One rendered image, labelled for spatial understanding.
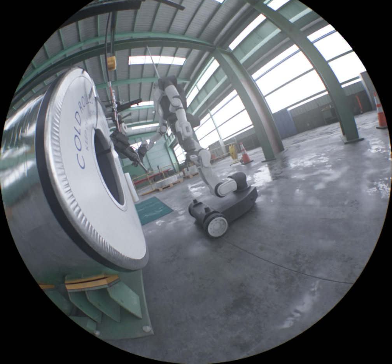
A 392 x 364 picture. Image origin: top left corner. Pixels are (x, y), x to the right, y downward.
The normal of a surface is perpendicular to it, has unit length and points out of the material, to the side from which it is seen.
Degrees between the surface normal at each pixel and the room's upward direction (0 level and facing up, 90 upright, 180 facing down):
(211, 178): 90
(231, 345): 0
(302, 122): 90
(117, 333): 0
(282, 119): 90
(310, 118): 90
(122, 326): 0
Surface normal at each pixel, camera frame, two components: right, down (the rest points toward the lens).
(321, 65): -0.84, 0.34
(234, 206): 0.27, -0.07
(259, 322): -0.37, -0.93
